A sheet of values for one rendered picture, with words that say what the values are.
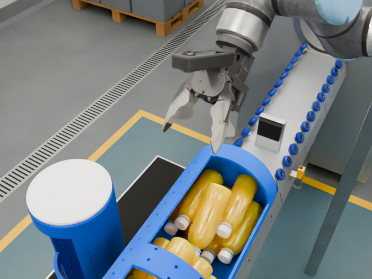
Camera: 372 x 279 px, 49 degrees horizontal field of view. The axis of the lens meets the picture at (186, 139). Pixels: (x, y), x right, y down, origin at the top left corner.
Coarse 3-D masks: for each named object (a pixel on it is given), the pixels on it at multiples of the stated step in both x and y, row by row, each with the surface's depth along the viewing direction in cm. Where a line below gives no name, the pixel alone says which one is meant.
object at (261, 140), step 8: (264, 120) 155; (272, 120) 154; (280, 120) 154; (264, 128) 156; (272, 128) 154; (280, 128) 153; (256, 136) 163; (264, 136) 159; (272, 136) 157; (280, 136) 157; (256, 144) 166; (264, 144) 164; (272, 144) 162; (280, 144) 160
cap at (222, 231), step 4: (220, 228) 114; (224, 228) 114; (228, 228) 115; (216, 232) 116; (220, 232) 115; (224, 232) 114; (228, 232) 114; (220, 236) 116; (224, 236) 115; (228, 236) 115
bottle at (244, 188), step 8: (240, 176) 127; (248, 176) 126; (240, 184) 123; (248, 184) 123; (256, 184) 125; (232, 192) 122; (240, 192) 121; (248, 192) 122; (232, 200) 119; (240, 200) 119; (248, 200) 121; (232, 208) 117; (240, 208) 118; (248, 208) 121; (224, 216) 116; (232, 216) 116; (240, 216) 117; (224, 224) 115; (232, 224) 116
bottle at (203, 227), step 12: (216, 192) 114; (228, 192) 115; (204, 204) 114; (216, 204) 113; (204, 216) 112; (216, 216) 113; (192, 228) 113; (204, 228) 111; (216, 228) 114; (192, 240) 112; (204, 240) 111
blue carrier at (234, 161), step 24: (192, 168) 120; (216, 168) 133; (240, 168) 127; (264, 168) 121; (168, 192) 118; (264, 192) 128; (168, 216) 107; (264, 216) 120; (144, 240) 101; (120, 264) 98; (144, 264) 95; (168, 264) 95; (216, 264) 123; (240, 264) 110
